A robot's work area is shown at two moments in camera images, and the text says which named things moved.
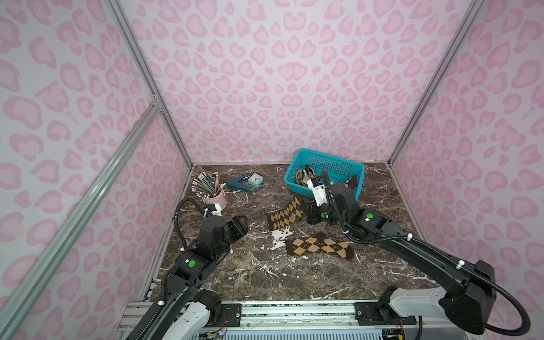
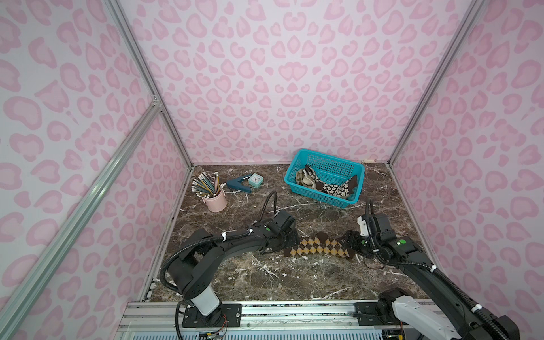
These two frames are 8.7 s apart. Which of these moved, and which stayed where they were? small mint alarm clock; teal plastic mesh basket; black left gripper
Moved: black left gripper
Stayed: small mint alarm clock; teal plastic mesh basket
